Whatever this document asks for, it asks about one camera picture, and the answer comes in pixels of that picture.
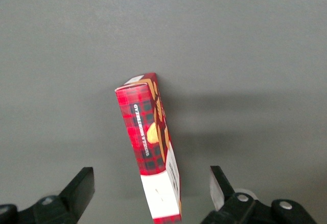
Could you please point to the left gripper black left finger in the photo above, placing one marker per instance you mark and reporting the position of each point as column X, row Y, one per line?
column 74, row 196

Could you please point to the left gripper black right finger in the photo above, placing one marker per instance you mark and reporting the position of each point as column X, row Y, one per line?
column 230, row 208

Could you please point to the red tartan cookie box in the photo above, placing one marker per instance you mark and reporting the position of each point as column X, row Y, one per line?
column 143, row 132

